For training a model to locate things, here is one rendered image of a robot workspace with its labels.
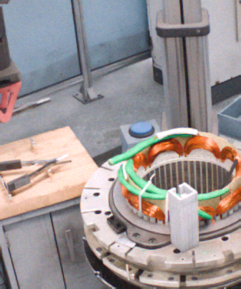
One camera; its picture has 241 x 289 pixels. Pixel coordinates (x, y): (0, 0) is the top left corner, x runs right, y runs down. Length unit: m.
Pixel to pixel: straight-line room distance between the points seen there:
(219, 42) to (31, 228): 2.35
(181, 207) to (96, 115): 2.65
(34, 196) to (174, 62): 0.46
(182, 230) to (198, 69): 0.59
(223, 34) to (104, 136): 0.76
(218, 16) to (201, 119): 1.89
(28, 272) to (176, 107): 0.50
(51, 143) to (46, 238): 0.18
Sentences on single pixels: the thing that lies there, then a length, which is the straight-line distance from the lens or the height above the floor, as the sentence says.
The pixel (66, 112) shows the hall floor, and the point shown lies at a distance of 3.60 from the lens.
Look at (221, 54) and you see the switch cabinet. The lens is 3.44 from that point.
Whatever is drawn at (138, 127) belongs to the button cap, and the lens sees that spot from 1.32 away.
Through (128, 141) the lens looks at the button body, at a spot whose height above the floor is 1.03.
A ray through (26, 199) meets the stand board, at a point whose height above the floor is 1.06.
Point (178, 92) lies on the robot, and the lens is 1.47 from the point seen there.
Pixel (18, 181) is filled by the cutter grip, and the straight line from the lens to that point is 1.13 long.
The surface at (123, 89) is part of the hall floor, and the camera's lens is 3.75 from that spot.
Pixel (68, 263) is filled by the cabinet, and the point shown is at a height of 0.90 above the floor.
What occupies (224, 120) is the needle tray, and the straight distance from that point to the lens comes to 1.30.
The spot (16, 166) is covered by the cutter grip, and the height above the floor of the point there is 1.09.
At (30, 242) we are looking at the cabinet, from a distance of 1.19.
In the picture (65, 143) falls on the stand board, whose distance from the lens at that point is 1.26.
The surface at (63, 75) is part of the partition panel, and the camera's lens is 3.59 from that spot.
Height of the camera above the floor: 1.71
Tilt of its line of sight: 31 degrees down
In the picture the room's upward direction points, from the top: 7 degrees counter-clockwise
